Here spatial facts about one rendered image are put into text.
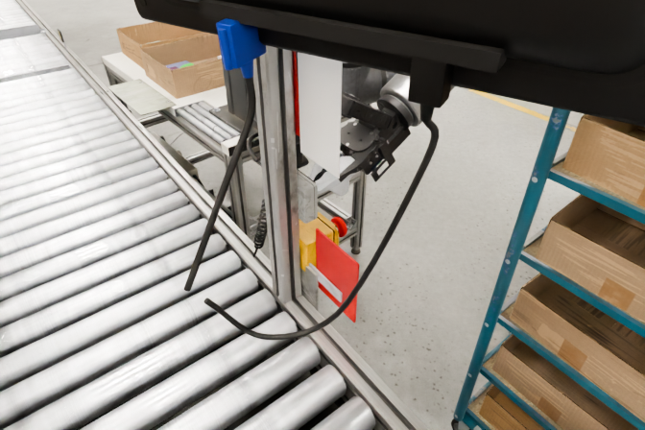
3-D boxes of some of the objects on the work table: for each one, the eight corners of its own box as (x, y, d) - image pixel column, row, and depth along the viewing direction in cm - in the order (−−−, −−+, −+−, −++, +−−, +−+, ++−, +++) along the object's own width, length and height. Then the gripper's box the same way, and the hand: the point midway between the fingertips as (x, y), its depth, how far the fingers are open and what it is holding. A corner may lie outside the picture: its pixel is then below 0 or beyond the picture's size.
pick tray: (272, 73, 169) (270, 46, 163) (176, 99, 149) (170, 70, 144) (234, 54, 187) (231, 29, 181) (144, 75, 167) (138, 48, 162)
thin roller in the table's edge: (222, 147, 127) (221, 140, 126) (177, 114, 145) (176, 108, 143) (227, 144, 128) (226, 138, 127) (182, 112, 146) (181, 107, 144)
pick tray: (234, 51, 190) (231, 27, 184) (145, 71, 170) (139, 45, 165) (204, 35, 208) (201, 13, 202) (121, 52, 189) (114, 28, 183)
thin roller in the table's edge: (229, 144, 129) (228, 137, 128) (184, 111, 146) (183, 107, 145) (235, 141, 130) (234, 135, 129) (190, 110, 147) (188, 105, 146)
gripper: (423, 138, 77) (340, 226, 74) (387, 119, 83) (308, 201, 80) (411, 105, 71) (319, 201, 68) (372, 87, 77) (286, 175, 74)
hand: (311, 186), depth 72 cm, fingers closed
